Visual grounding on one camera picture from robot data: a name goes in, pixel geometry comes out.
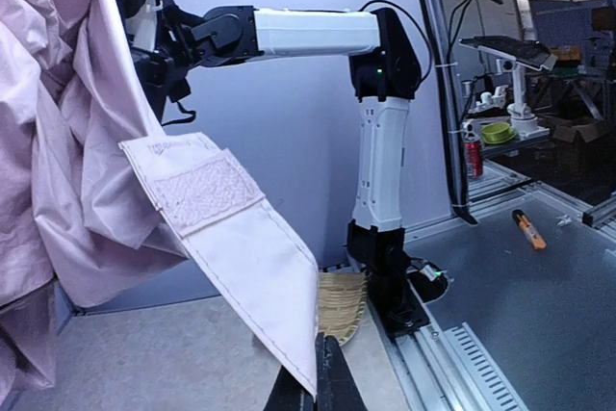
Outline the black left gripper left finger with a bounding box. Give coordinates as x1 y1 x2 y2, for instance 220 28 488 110
264 367 313 411

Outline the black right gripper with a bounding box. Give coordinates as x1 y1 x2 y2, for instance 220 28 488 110
129 45 193 125

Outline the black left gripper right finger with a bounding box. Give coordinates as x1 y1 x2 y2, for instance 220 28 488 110
315 333 367 411

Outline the pink and black folding umbrella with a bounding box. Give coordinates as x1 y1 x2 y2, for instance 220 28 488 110
1 0 319 397

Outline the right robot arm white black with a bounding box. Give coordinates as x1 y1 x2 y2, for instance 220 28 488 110
121 57 449 309

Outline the woven bamboo tray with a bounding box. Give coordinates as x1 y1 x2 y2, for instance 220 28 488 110
319 272 368 346

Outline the orange marker pen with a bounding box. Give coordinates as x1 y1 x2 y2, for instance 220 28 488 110
512 209 548 251

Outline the red soda can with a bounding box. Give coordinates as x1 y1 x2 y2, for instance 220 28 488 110
465 137 483 179

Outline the green bowl in background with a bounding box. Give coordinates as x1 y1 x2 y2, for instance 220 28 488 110
481 122 517 145

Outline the cardboard box in background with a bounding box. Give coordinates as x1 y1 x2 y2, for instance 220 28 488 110
552 117 613 175

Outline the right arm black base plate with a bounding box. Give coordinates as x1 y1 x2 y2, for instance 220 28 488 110
368 274 429 339

